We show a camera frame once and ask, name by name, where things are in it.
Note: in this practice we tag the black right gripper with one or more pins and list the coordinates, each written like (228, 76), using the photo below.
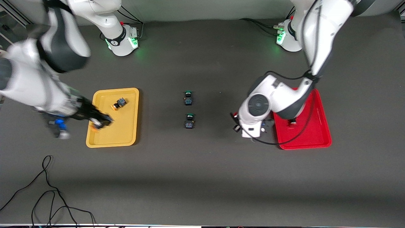
(84, 110)

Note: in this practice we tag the yellow mushroom push button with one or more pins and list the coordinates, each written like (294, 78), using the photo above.
(120, 103)
(95, 128)

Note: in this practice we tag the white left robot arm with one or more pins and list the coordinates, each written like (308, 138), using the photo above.
(284, 95)

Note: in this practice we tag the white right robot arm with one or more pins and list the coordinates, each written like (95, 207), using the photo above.
(31, 82)

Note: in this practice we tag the yellow plastic tray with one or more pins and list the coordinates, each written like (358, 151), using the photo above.
(123, 129)

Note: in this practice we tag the green push button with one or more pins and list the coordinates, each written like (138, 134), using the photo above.
(188, 100)
(189, 123)

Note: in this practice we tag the red plastic tray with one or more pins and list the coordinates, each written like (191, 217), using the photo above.
(316, 133)

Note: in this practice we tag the aluminium frame profile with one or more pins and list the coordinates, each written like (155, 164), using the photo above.
(14, 14)

